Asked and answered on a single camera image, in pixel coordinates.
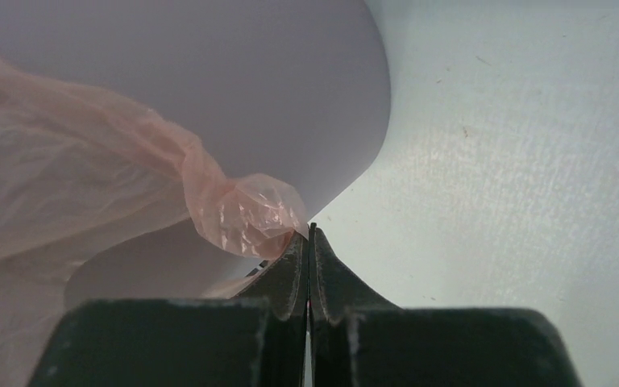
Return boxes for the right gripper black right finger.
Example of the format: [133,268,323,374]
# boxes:
[308,225,581,386]

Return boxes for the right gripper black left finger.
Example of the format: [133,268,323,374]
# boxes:
[29,235,308,386]

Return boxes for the grey trash bin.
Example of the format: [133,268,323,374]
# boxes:
[0,1,390,308]

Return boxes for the pink plastic trash bag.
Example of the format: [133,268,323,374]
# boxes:
[0,59,308,386]

